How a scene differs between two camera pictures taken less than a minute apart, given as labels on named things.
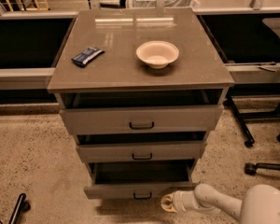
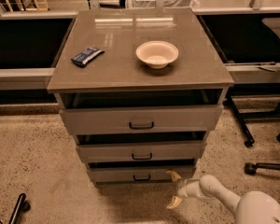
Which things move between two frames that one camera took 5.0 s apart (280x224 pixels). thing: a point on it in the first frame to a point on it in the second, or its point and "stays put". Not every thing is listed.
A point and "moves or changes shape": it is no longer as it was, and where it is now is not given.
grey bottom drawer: [137, 179] moves or changes shape
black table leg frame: [244, 90] stays put
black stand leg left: [22, 205] stays put
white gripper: [178, 200] to [183, 189]
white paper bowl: [157, 53] stays put
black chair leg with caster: [251, 168] stays put
